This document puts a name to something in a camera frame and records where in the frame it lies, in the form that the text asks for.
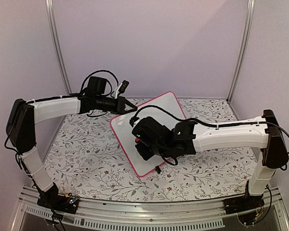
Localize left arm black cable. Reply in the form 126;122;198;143
79;70;118;97

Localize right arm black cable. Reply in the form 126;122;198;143
133;105;289;170

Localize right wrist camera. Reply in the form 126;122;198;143
129;116;140;128

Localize black whiteboard foot clip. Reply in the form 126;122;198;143
155;166;161;174

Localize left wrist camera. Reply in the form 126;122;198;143
110;80;129;99

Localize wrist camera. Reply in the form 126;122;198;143
129;116;140;128
110;80;129;99

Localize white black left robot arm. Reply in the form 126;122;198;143
6;76;137;209

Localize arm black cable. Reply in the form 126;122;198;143
79;70;118;97
133;105;289;170

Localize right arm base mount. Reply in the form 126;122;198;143
223;190;264;215

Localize left aluminium corner post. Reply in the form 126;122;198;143
45;0;72;93

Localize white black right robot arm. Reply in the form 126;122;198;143
129;110;289;210

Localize aluminium corner post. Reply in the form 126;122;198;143
45;0;72;93
227;0;255;103

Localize right aluminium corner post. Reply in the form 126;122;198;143
227;0;255;103

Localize aluminium front rail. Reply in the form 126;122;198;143
13;186;289;231

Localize floral patterned table mat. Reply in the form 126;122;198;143
38;98;258;202

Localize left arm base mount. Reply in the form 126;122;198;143
37;193;79;214

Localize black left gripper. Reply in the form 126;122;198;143
95;95;138;115

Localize pink framed whiteboard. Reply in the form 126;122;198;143
110;91;186;177

